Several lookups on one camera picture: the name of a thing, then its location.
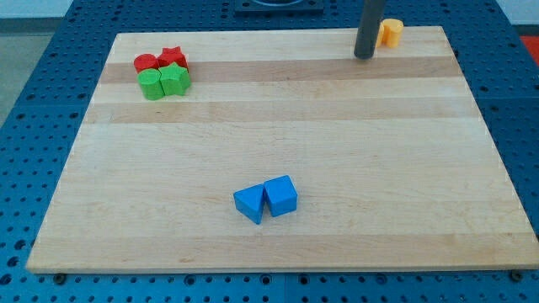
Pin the green cylinder block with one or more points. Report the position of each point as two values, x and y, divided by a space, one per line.
150 83

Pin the green star block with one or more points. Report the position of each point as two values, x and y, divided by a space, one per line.
174 79

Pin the yellow block behind rod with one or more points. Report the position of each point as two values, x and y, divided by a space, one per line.
380 34

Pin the yellow heart block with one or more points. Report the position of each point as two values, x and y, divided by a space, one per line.
392 32

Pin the red star block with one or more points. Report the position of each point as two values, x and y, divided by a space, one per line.
172 55

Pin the red cylinder block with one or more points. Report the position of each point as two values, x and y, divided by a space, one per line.
145 61

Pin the blue triangular prism block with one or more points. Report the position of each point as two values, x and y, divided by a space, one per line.
250 202

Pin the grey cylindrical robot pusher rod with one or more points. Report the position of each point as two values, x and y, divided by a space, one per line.
368 29

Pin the blue cube block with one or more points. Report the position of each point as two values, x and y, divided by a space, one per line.
281 195

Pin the wooden board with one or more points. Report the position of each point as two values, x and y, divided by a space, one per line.
394 167

